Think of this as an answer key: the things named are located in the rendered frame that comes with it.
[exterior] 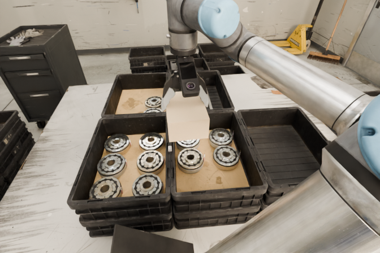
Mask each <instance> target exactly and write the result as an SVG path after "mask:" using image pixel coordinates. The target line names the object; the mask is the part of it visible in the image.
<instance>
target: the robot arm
mask: <svg viewBox="0 0 380 253"><path fill-rule="evenodd" d="M166 2H167V21H168V30H169V34H167V35H166V38H169V45H170V53H172V54H174V55H176V61H170V66H171V76H170V78H169V79H168V80H167V81H166V82H165V84H164V87H163V95H162V100H161V109H162V111H164V110H166V107H167V105H168V104H169V103H170V99H171V98H173V97H174V96H175V90H174V87H175V88H177V89H179V90H182V96H183V97H184V98H188V97H197V96H199V97H200V99H201V101H203V103H204V105H205V107H208V103H209V101H208V93H207V89H206V85H205V82H204V80H203V79H202V78H201V77H200V76H199V74H198V73H197V71H196V66H195V61H194V58H193V57H192V56H190V55H193V54H195V53H196V46H197V34H198V31H199V32H201V33H202V34H203V35H205V36H206V37H207V38H208V39H209V40H211V42H213V43H214V44H215V45H217V46H218V47H219V48H220V49H221V50H222V51H223V52H225V53H226V54H227V55H228V56H229V57H230V58H231V59H232V60H233V61H235V62H237V63H239V64H241V65H243V66H244V67H245V68H247V69H248V70H250V71H251V72H253V73H254V74H255V75H257V76H258V77H260V78H261V79H263V80H264V81H265V82H267V83H268V84H269V85H271V86H272V87H274V88H275V89H277V90H278V91H279V92H281V93H282V94H284V95H285V96H286V97H288V98H289V99H290V100H292V101H294V102H295V103H296V104H298V105H299V106H300V107H302V108H303V109H305V110H306V111H308V112H309V113H310V114H312V115H313V116H315V117H316V118H317V119H319V120H321V121H322V122H323V123H325V124H326V125H327V126H329V127H330V128H331V129H333V130H334V131H336V133H337V138H336V139H334V140H333V141H332V142H330V143H329V144H328V145H327V146H325V147H324V148H323V149H322V165H321V167H320V169H319V170H317V171H316V172H314V173H313V174H312V175H310V176H309V177H308V178H306V179H305V180H304V181H302V182H301V183H299V184H298V185H297V186H295V187H294V188H293V189H291V190H290V191H289V192H287V193H286V194H285V195H283V196H282V197H280V198H279V199H278V200H276V201H275V202H274V203H272V204H271V205H269V206H268V207H266V208H265V209H264V210H263V211H261V212H260V213H258V214H257V215H256V216H255V217H253V218H252V219H250V220H249V221H247V222H246V223H245V224H243V225H242V226H241V227H239V228H238V229H236V230H235V231H234V232H232V233H231V234H230V235H228V236H227V237H226V238H224V239H223V240H221V241H220V242H219V243H217V244H216V245H215V246H213V247H212V248H211V249H209V250H208V251H207V252H205V253H372V252H374V251H376V250H378V249H379V248H380V95H378V96H376V97H371V96H369V95H367V94H365V93H363V92H361V91H359V90H358V89H356V88H354V87H352V86H350V85H348V84H346V83H345V82H343V81H341V80H339V79H337V78H336V77H334V76H332V75H330V74H328V73H326V72H324V71H323V70H321V69H319V68H317V67H315V66H313V65H311V64H309V63H308V62H306V61H304V60H302V59H300V58H298V57H296V56H294V55H293V54H291V53H289V52H287V51H285V50H283V49H281V48H280V47H278V46H276V45H274V44H272V43H271V42H269V41H267V40H265V39H263V38H261V37H259V36H257V35H255V34H254V33H252V32H250V31H249V30H247V29H246V28H245V27H244V26H243V25H242V23H241V22H240V21H239V19H240V14H239V8H238V6H237V4H236V3H235V2H234V1H233V0H166Z"/></svg>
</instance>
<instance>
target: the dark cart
mask: <svg viewBox="0 0 380 253"><path fill-rule="evenodd" d="M29 29H31V30H33V29H40V30H44V32H43V33H42V34H43V35H40V36H35V37H32V38H29V41H28V42H25V43H23V44H21V45H17V46H9V45H10V43H8V42H7V40H10V41H12V39H9V38H10V37H13V38H14V39H16V38H15V37H17V36H18V35H20V33H22V31H25V32H26V30H29ZM0 77H1V78H2V80H3V82H4V83H5V85H6V86H7V88H8V90H9V91H10V93H11V95H12V96H13V98H14V100H15V101H16V103H17V104H18V106H19V108H20V109H21V111H22V113H23V114H24V116H25V118H26V119H27V121H28V122H29V123H31V122H36V124H37V126H38V128H44V127H45V121H49V119H50V118H51V116H52V114H53V112H54V111H55V109H56V107H57V106H58V104H59V102H60V101H61V99H62V98H63V96H64V94H65V92H66V91H67V89H68V87H69V86H78V85H87V81H86V79H85V76H84V72H83V69H82V67H81V64H80V61H79V57H78V55H77V52H76V49H75V46H74V43H73V40H72V37H71V34H70V31H69V28H68V25H67V24H52V25H23V26H19V27H17V28H15V29H14V30H12V31H10V32H8V33H7V34H5V35H4V36H2V37H0Z"/></svg>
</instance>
